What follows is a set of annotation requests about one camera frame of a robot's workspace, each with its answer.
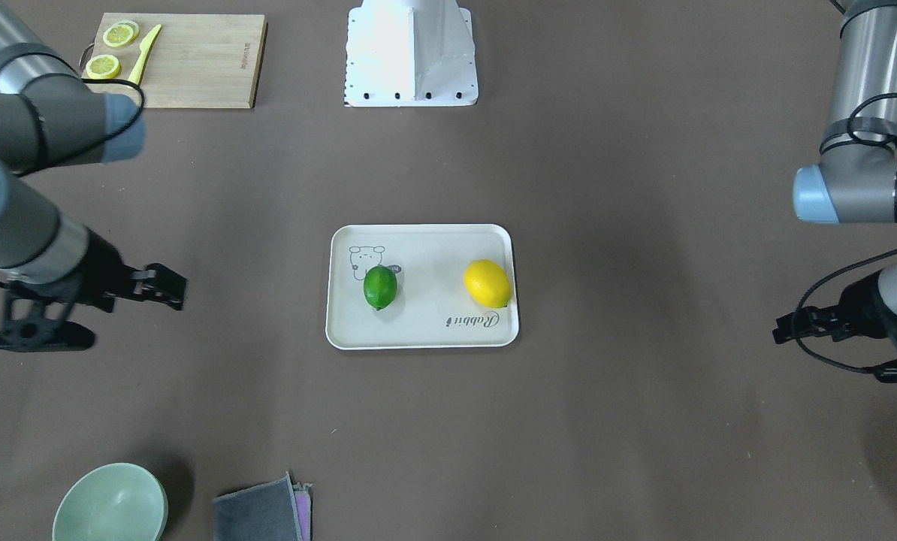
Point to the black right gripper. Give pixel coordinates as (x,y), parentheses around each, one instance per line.
(104,268)

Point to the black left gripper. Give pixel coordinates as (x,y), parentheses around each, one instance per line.
(862,299)

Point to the green lime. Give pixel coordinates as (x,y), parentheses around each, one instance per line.
(380,287)

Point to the yellow lemon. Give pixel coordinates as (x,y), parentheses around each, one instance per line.
(487,283)

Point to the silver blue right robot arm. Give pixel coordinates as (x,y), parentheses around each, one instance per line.
(49,117)

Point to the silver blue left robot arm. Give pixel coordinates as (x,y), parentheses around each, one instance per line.
(855,182)

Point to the cream rabbit print tray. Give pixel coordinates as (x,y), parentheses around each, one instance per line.
(432,308)

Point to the light green bowl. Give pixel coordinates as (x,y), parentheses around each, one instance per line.
(118,501)

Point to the lemon slice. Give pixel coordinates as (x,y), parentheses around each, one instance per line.
(121,33)
(103,67)

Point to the bamboo cutting board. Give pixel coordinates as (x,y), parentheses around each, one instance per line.
(198,61)

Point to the yellow plastic knife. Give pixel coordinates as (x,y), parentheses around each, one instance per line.
(145,46)

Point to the folded grey cloth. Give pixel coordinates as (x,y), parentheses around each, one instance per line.
(278,510)

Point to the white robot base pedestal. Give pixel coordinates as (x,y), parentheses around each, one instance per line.
(410,54)

